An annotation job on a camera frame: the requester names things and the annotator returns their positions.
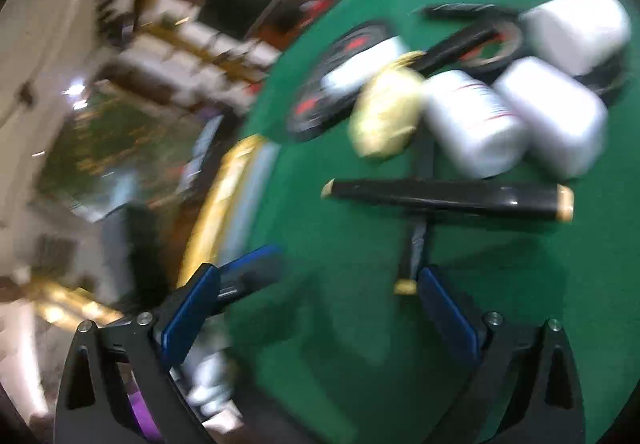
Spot black round coaster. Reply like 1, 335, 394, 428
286, 19, 401, 142

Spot dark bulky object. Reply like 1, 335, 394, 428
102, 204, 176, 310

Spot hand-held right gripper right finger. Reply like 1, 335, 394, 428
418, 265, 587, 444

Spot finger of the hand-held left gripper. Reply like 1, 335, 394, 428
215, 244, 286, 310

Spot white bottle red label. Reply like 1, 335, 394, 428
425, 71, 526, 177

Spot person's left hand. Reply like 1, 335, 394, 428
187, 353, 237, 421

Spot white tube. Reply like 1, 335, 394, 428
320, 37, 411, 98

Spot white cup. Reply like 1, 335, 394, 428
492, 57, 608, 180
520, 0, 632, 78

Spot black marker yellow caps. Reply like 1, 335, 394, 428
321, 177, 575, 224
394, 129, 436, 296

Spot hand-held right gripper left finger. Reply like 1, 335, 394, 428
52, 263, 236, 444

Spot person's left forearm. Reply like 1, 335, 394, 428
127, 381, 162, 444

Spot gold crumpled wrapper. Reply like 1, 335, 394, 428
348, 52, 427, 159

